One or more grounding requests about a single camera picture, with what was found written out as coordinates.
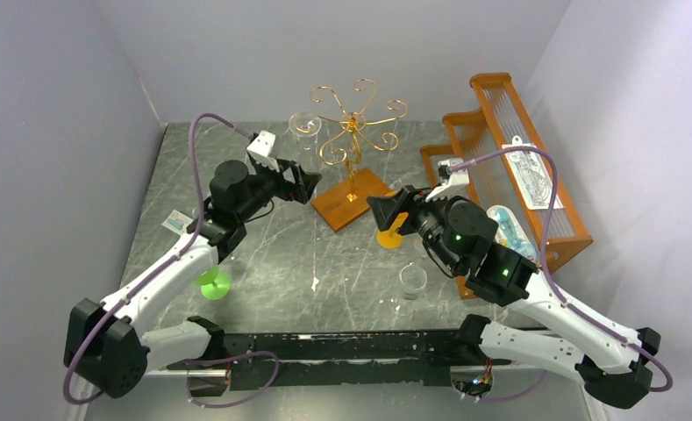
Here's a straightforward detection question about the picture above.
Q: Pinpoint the yellow plastic wine glass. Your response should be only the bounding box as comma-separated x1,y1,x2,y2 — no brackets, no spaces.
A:
375,212,408,249

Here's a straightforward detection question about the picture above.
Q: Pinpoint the blue packaged item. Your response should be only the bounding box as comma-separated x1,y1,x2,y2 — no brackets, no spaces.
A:
486,204,539,264

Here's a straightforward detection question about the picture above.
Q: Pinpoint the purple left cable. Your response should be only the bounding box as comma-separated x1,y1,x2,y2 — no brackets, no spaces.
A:
61,113,255,405

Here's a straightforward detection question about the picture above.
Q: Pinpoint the white packaged ruler set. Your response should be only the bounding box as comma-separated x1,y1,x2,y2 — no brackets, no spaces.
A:
503,150,553,211

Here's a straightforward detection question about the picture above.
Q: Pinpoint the wooden tiered display shelf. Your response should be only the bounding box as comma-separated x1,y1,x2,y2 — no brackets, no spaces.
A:
420,73,593,272

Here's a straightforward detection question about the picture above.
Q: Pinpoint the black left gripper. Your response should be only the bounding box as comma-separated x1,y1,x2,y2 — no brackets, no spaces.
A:
239,160,322,224

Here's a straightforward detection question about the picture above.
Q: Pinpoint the gold wire wine glass rack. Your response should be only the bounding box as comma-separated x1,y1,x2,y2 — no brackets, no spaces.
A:
309,78,409,232

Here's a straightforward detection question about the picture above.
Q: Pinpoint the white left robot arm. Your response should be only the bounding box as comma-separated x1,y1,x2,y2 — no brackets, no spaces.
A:
63,159,322,398

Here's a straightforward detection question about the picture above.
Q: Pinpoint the green plastic wine glass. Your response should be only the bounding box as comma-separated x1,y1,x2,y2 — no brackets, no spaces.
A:
194,268,231,301

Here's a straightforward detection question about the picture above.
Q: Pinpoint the clear wine glass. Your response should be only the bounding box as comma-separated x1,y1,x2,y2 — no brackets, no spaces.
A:
289,111,323,153
389,262,427,317

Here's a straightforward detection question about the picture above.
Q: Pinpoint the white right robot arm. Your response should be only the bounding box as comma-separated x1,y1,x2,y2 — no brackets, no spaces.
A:
367,185,660,409

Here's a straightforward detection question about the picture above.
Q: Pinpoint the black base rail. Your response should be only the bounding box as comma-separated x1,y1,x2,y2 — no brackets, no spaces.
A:
185,329,488,391

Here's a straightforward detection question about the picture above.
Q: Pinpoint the light blue tube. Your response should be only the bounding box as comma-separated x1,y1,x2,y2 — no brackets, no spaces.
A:
161,210,193,235

